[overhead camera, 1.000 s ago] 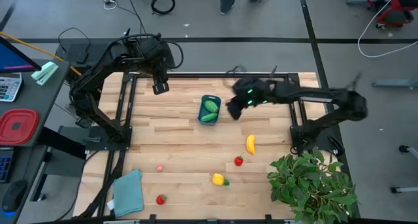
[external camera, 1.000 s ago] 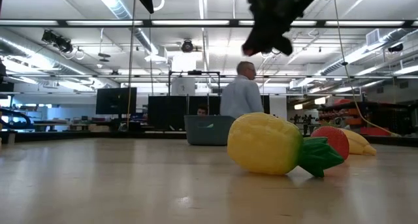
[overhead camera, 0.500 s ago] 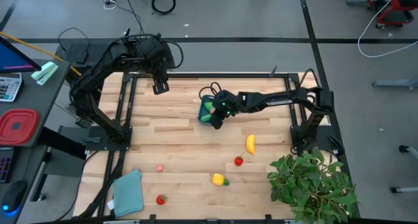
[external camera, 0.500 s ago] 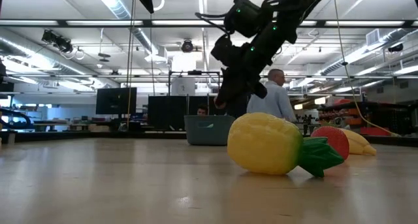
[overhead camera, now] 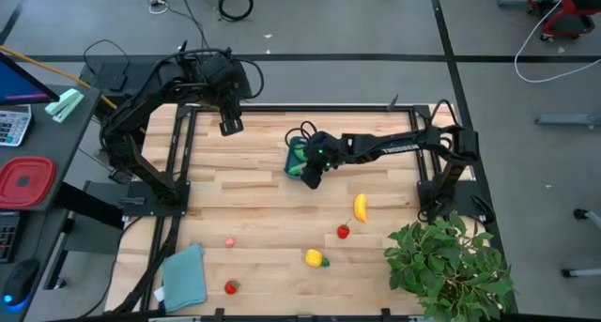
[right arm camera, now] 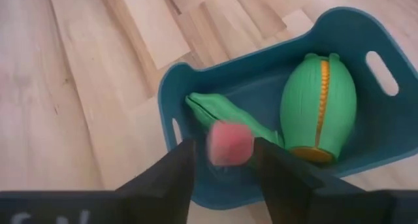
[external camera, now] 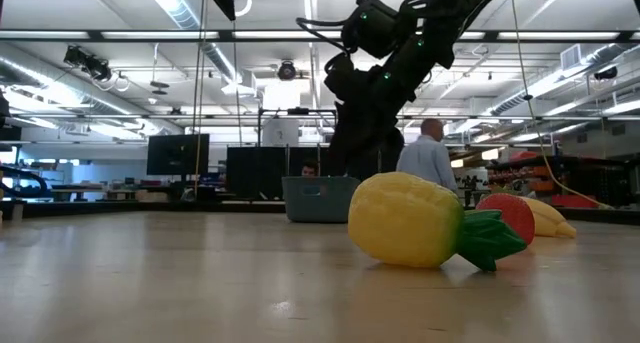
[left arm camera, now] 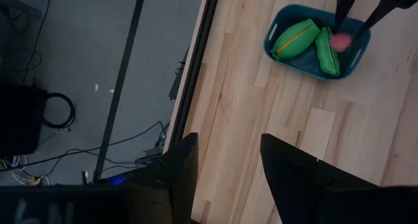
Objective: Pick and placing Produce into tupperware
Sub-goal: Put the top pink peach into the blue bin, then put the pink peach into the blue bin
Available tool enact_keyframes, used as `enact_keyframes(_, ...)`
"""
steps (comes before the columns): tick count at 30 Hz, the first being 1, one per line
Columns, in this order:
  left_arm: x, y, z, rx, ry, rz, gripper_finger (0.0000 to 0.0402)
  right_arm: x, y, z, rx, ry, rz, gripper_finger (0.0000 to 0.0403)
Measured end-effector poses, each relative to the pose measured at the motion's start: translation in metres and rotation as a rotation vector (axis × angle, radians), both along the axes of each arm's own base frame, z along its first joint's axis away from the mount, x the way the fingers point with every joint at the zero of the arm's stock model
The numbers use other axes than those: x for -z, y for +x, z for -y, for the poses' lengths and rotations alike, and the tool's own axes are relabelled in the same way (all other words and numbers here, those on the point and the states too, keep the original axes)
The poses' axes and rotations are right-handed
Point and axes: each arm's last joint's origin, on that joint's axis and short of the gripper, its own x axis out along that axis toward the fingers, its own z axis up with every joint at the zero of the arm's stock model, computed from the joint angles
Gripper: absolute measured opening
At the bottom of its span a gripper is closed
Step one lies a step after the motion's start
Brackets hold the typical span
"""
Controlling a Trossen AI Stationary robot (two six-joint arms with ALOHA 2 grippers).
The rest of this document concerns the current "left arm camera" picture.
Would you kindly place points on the black metal frame bar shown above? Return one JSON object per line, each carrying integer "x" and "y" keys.
{"x": 121, "y": 77}

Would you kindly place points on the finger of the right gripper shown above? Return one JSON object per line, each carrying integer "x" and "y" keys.
{"x": 385, "y": 3}
{"x": 343, "y": 2}

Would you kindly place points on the black device with blue light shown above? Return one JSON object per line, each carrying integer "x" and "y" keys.
{"x": 117, "y": 180}

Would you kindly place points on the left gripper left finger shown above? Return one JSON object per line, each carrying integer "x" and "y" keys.
{"x": 170, "y": 191}

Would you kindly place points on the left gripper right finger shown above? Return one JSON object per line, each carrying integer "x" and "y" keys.
{"x": 300, "y": 191}

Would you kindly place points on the blue-grey plastic tub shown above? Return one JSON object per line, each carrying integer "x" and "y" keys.
{"x": 307, "y": 62}

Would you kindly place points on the green plush corn toy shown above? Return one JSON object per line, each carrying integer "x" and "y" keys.
{"x": 294, "y": 39}

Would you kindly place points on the green plush pea pod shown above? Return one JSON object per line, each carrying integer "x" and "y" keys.
{"x": 326, "y": 57}

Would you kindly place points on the black table edge rail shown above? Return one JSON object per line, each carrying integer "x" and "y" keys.
{"x": 197, "y": 54}

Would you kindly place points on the black under-table bracket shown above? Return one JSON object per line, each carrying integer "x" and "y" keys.
{"x": 174, "y": 87}

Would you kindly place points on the black floor cabinet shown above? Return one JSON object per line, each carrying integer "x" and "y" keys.
{"x": 19, "y": 119}

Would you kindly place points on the pink round plush produce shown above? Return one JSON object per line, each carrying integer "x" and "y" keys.
{"x": 340, "y": 42}

